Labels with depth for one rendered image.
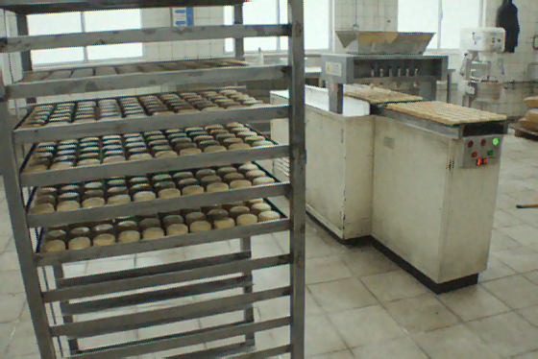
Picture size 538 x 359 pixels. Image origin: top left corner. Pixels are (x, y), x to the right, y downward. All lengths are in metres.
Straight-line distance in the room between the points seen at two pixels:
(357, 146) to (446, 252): 0.81
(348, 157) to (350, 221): 0.40
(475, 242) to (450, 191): 0.36
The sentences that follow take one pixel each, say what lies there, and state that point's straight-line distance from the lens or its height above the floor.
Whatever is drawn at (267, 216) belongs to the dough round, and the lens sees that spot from 1.20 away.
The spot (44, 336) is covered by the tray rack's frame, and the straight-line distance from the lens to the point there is 1.18.
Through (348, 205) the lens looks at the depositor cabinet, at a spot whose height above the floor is 0.30.
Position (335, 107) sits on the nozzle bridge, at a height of 0.87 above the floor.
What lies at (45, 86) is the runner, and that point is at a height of 1.23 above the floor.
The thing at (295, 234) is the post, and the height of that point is 0.86.
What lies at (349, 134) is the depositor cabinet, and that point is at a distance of 2.84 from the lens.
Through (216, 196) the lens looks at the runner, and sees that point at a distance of 1.10.
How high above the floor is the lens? 1.32
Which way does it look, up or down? 17 degrees down
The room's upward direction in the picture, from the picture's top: 1 degrees counter-clockwise
